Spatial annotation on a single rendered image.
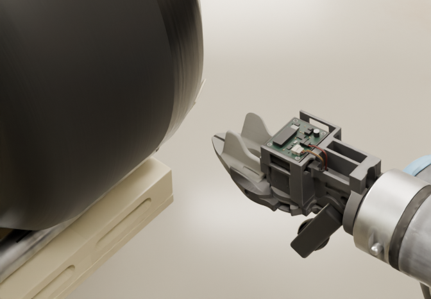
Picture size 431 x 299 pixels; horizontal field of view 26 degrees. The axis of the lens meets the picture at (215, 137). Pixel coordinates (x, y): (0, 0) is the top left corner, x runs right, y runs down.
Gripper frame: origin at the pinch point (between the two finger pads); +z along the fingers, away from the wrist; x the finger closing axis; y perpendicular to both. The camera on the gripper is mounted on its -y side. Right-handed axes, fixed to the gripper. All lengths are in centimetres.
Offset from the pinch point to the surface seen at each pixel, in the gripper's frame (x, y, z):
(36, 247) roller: 13.3, -21.2, 24.3
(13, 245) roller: 15.7, -19.3, 25.5
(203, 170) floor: -72, -105, 79
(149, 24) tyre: 0.4, 13.8, 8.7
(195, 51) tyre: -5.9, 6.3, 8.4
